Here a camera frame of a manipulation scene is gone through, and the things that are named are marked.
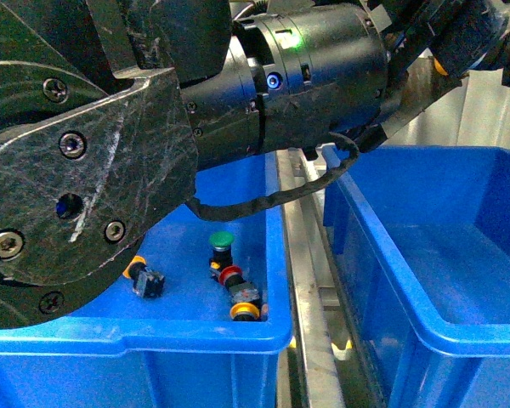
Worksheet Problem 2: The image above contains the blue empty target bin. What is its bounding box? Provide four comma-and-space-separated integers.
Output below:
324, 146, 510, 407

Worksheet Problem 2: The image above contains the metal roller track divider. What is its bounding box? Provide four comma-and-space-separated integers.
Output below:
275, 148, 388, 408

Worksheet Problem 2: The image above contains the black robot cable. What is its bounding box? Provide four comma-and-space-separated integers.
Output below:
185, 130, 361, 223

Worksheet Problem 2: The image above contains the green mushroom push button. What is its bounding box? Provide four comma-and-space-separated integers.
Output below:
208, 231, 235, 280

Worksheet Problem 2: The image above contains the red ring push button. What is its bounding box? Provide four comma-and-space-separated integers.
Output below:
218, 265, 263, 309

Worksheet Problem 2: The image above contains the blue source bin with buttons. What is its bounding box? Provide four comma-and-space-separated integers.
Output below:
0, 148, 294, 408

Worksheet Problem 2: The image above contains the yellow push button front corner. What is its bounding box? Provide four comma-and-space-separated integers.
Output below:
229, 303, 260, 321

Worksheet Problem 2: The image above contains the yellow ring push button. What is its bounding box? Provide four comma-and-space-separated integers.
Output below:
122, 255, 166, 299

